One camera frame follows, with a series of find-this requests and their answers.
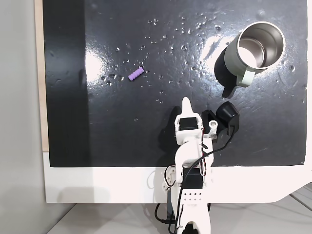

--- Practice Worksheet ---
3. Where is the purple ribbed pen grip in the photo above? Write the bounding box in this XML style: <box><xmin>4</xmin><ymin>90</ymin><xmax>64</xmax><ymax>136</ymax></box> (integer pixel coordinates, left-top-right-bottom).
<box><xmin>128</xmin><ymin>67</ymin><xmax>145</xmax><ymax>82</ymax></box>

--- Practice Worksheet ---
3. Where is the pale green steel cup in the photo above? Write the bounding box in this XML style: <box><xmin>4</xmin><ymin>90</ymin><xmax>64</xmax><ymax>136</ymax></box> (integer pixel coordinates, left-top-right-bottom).
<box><xmin>223</xmin><ymin>21</ymin><xmax>286</xmax><ymax>87</ymax></box>

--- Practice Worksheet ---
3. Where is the black table mat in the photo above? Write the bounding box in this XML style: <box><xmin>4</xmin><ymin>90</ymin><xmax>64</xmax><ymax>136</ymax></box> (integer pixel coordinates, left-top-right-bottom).
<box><xmin>42</xmin><ymin>0</ymin><xmax>308</xmax><ymax>168</ymax></box>

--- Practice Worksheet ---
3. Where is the black camera box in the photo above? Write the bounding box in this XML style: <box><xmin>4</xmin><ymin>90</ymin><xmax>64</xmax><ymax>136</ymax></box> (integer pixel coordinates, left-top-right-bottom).
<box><xmin>201</xmin><ymin>101</ymin><xmax>241</xmax><ymax>145</ymax></box>

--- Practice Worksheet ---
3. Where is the black power cable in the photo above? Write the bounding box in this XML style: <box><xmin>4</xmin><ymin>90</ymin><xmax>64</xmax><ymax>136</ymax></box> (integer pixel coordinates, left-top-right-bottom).
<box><xmin>155</xmin><ymin>202</ymin><xmax>176</xmax><ymax>227</ymax></box>

